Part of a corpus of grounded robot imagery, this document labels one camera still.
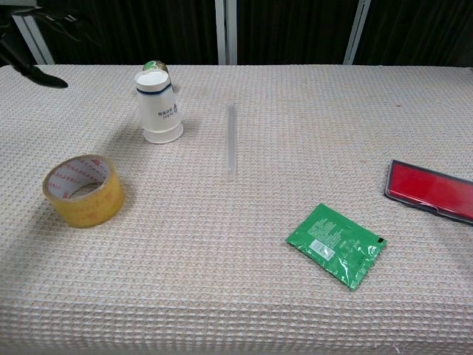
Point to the green foil packet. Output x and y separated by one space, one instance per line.
332 244

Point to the red flat case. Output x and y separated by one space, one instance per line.
432 190

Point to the beige waffle tablecloth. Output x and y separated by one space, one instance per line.
236 288

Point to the black curtain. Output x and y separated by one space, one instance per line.
295 29

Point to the yellow packing tape roll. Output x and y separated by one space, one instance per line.
90 209

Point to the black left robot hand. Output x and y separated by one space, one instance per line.
40 77

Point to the grey metal frame post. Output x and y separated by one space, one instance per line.
35 40
356 33
226 33

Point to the clear plastic tube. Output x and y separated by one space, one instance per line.
231 144

